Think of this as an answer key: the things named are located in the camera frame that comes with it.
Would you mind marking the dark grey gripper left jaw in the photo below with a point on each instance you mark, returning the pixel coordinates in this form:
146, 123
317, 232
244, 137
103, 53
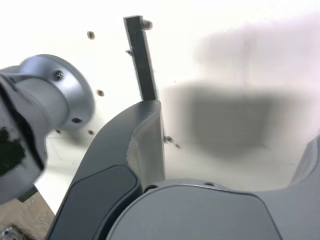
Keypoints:
100, 192

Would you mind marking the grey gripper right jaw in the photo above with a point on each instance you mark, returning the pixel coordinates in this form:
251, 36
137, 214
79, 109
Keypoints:
212, 215

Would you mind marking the black tape strip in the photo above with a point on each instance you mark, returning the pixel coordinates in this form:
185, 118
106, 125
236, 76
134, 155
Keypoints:
142, 62

